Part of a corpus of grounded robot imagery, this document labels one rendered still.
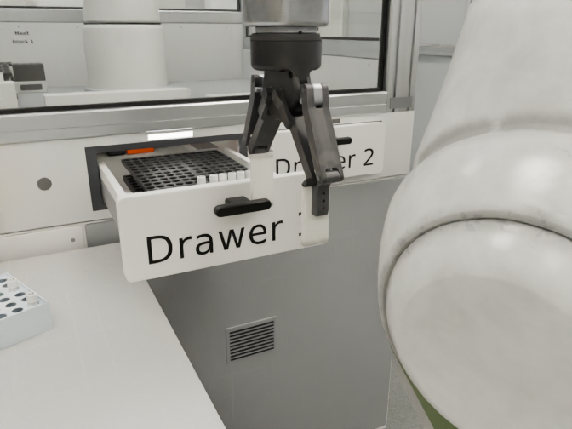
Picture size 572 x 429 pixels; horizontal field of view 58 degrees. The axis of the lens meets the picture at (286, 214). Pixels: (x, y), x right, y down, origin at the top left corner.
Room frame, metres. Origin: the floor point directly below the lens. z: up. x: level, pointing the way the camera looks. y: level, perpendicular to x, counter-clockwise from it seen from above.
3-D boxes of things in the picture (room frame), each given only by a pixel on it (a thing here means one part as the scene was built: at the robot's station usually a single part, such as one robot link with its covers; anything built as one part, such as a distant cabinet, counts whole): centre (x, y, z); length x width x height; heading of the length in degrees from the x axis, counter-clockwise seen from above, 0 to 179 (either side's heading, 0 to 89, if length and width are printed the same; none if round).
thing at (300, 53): (0.57, 0.00, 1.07); 0.08 x 0.07 x 0.09; 27
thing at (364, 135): (1.04, -0.08, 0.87); 0.29 x 0.02 x 0.11; 117
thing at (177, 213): (0.64, 0.07, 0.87); 0.29 x 0.02 x 0.11; 117
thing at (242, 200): (0.62, 0.06, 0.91); 0.07 x 0.04 x 0.01; 117
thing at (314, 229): (0.51, -0.03, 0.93); 0.03 x 0.01 x 0.07; 117
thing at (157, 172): (0.82, 0.16, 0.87); 0.22 x 0.18 x 0.06; 27
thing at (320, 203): (0.49, -0.04, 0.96); 0.03 x 0.01 x 0.05; 27
